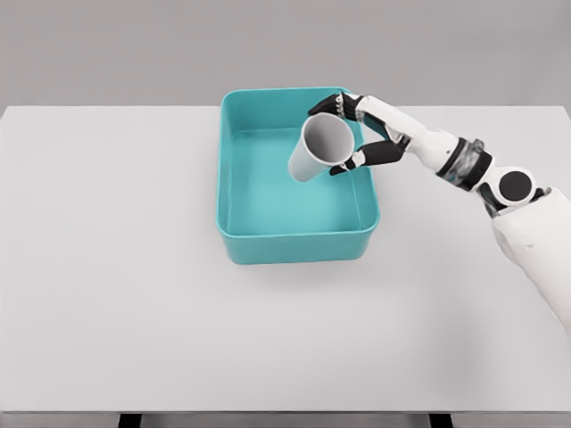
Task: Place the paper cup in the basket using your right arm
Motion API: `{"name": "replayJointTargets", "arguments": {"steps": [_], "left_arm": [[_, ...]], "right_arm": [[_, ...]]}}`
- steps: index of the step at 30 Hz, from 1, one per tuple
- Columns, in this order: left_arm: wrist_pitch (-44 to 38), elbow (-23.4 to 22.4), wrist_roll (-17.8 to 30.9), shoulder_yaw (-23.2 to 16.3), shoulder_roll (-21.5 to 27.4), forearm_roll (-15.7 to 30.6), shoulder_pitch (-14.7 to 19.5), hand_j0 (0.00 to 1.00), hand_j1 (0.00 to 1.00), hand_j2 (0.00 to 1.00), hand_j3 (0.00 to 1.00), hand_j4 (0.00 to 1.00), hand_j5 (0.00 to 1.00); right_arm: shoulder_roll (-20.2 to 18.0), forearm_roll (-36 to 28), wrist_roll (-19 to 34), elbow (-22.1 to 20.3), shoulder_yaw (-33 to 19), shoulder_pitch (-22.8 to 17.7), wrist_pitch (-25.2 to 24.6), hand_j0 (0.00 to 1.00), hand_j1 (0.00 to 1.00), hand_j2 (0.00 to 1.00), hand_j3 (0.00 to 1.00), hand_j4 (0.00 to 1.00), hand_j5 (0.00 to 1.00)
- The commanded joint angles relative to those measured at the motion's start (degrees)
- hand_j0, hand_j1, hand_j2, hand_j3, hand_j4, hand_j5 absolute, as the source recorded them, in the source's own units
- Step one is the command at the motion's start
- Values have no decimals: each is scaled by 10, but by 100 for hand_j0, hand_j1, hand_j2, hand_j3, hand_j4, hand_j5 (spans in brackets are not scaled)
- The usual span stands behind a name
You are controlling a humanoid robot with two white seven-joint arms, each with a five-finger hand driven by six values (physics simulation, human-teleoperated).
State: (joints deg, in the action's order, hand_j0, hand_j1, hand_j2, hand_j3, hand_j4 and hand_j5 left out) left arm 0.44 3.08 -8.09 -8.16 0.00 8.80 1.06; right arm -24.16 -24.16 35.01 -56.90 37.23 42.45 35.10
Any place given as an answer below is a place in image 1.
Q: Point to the teal plastic basket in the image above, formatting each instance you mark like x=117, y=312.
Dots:
x=290, y=205

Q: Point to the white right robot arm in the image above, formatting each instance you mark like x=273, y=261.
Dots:
x=513, y=187

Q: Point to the white paper cup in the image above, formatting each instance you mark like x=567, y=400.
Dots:
x=317, y=145

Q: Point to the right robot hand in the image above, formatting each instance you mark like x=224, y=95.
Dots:
x=383, y=117

